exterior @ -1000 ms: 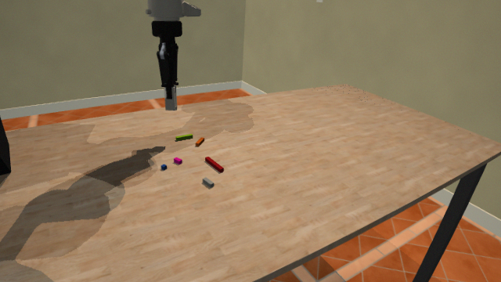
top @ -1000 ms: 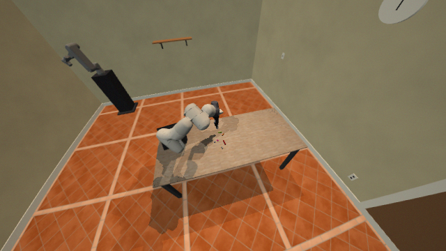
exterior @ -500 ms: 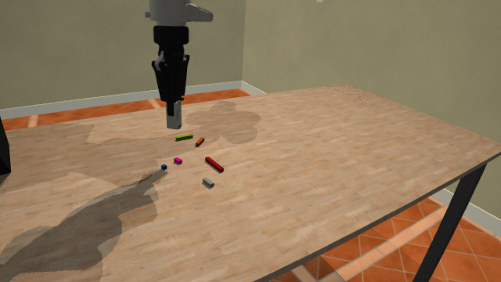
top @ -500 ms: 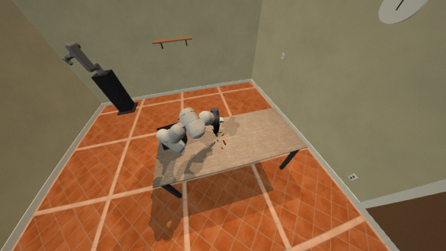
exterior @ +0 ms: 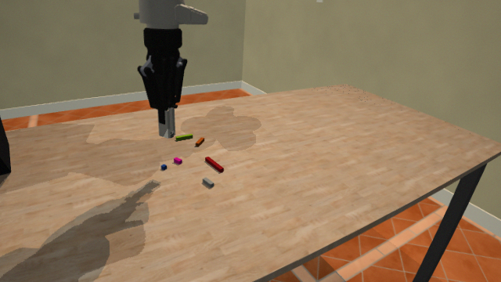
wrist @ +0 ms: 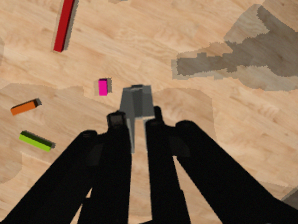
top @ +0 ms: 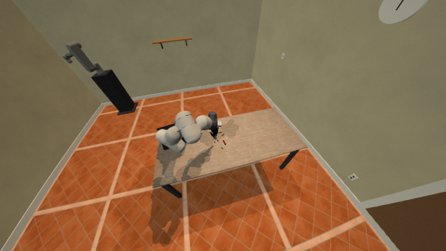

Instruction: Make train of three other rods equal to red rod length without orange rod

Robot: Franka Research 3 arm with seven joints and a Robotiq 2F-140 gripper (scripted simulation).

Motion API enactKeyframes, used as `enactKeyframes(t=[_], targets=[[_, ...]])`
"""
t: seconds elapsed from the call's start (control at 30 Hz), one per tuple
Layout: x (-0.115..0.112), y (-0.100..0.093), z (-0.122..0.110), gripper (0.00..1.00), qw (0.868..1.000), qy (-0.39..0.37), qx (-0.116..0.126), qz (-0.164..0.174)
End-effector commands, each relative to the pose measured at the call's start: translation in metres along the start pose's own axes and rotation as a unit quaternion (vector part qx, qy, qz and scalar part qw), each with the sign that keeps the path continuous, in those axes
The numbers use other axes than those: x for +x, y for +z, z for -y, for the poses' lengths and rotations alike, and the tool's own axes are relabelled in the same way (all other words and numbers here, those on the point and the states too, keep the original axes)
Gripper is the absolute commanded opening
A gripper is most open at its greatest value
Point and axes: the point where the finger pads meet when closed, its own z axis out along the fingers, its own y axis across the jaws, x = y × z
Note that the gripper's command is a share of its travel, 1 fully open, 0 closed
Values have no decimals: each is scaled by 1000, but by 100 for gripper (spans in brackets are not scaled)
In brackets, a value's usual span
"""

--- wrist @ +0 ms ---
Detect small magenta block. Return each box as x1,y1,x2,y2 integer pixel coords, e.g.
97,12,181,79
99,79,108,96

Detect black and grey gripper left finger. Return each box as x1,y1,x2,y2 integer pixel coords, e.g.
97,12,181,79
0,87,135,224

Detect red rod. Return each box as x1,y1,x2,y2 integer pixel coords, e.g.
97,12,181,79
54,0,75,52

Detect lime green rod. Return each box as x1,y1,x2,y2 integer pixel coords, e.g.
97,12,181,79
19,131,52,152

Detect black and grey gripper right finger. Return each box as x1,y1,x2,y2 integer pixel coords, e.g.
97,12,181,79
142,85,298,224

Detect orange rod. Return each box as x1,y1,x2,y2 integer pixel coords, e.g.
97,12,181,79
10,99,38,116

